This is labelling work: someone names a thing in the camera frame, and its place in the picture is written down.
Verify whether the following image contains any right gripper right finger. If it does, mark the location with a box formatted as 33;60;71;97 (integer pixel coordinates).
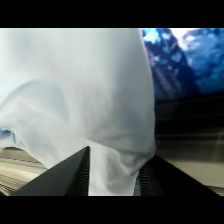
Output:
137;154;218;197

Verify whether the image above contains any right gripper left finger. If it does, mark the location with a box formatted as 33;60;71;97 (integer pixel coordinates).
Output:
12;145;91;197

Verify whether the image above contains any light blue shirt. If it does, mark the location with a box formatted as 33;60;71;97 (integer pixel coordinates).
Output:
0;28;157;197

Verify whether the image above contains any silver frame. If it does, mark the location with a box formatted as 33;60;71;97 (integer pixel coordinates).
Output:
0;133;224;197

